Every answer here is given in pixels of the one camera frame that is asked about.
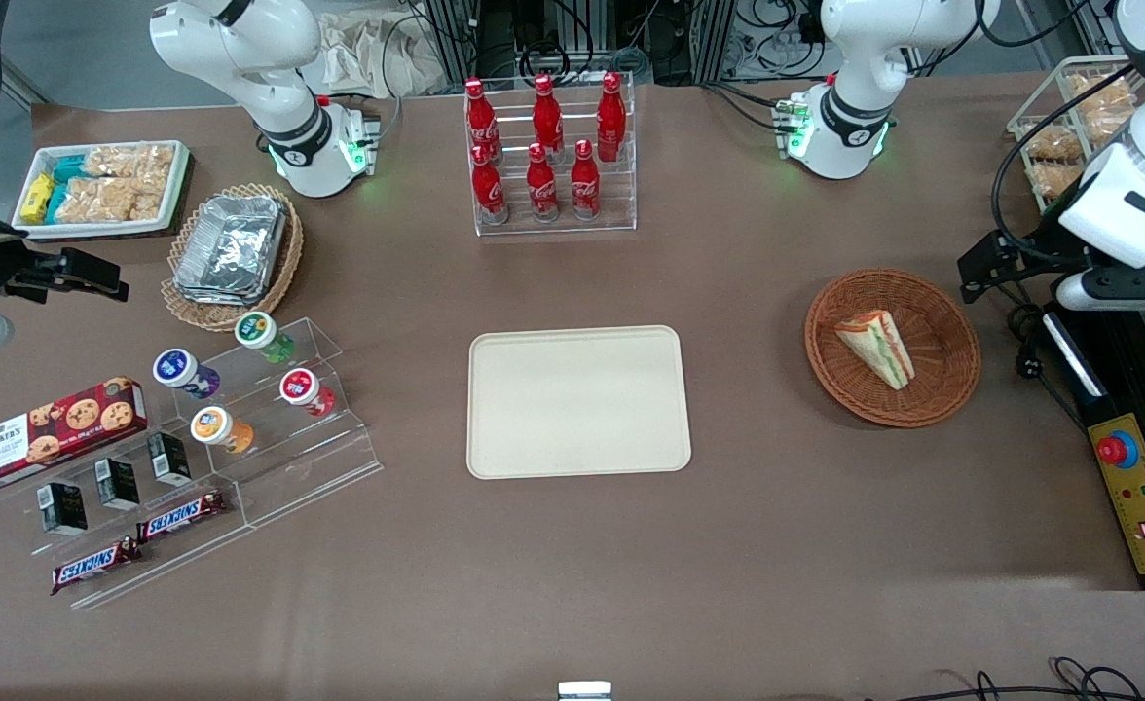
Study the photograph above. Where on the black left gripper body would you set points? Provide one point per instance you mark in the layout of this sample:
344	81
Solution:
1033	251

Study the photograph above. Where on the triangular sandwich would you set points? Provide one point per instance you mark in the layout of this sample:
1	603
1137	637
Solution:
879	346

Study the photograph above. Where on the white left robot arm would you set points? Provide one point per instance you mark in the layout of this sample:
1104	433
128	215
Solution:
855	107

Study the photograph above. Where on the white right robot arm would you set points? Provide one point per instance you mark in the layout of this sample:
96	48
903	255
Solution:
285	107

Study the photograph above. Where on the brown round wicker basket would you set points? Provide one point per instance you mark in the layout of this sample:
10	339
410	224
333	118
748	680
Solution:
942	375

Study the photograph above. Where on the white rectangular snack tray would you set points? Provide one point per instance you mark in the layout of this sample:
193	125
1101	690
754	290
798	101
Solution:
181	180

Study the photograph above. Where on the light oval wicker basket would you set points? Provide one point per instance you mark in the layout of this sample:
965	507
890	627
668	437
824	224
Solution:
285	263

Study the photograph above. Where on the cream plastic tray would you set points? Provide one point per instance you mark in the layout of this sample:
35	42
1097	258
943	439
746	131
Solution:
577	404

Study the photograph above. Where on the clear rice cracker bag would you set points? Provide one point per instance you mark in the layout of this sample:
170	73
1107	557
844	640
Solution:
129	161
95	200
149	198

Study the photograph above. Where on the teal snack packet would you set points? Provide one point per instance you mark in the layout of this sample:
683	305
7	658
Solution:
56	202
68	168

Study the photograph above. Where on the bagged fried snack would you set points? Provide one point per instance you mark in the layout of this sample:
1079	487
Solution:
1108	122
1093	90
1054	144
1054	180

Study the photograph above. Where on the yellow snack packet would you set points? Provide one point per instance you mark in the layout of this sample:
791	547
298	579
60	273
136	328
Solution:
37	198

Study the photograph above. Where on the purple lidded drink cup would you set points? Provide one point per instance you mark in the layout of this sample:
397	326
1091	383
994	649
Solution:
175	367

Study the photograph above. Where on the black appliance base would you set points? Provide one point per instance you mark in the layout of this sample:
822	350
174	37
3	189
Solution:
1118	380

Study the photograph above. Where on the red Walkers cookie box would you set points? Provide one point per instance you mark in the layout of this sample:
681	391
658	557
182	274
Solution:
47	433

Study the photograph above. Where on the stack of foil containers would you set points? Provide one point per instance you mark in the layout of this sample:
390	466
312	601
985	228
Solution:
232	248

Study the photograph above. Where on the green lidded drink cup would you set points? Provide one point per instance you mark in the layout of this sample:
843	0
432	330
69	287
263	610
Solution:
256	329

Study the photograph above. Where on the small black box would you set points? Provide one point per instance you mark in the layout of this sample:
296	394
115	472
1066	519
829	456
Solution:
64	508
118	484
169	458

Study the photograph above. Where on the orange lidded drink cup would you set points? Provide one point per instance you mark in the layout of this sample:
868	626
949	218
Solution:
212	425

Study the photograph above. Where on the red lidded drink cup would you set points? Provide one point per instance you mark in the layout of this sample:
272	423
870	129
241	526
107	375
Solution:
298	386

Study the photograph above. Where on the Snickers chocolate bar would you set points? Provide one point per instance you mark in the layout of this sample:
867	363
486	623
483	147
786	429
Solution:
95	566
181	516

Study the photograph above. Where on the yellow emergency stop box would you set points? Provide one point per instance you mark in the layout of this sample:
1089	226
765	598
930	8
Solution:
1142	497

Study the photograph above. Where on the clear acrylic step display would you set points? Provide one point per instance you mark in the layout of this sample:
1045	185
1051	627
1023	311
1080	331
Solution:
319	453

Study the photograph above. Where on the crumpled beige bag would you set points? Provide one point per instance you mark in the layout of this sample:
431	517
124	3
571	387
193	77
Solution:
368	54

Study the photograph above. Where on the clear acrylic bottle rack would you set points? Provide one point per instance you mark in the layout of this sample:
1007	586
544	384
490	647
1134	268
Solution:
621	195

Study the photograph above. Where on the red cola bottle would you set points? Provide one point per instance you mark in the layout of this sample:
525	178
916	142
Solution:
540	187
546	117
584	185
489	190
480	122
611	117

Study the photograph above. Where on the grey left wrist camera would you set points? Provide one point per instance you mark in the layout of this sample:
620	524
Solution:
1074	292

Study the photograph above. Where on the aluminium equipment frame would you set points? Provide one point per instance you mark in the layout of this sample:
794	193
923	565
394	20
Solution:
572	34

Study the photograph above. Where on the small silver bracket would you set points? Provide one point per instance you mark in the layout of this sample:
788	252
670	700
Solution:
584	691

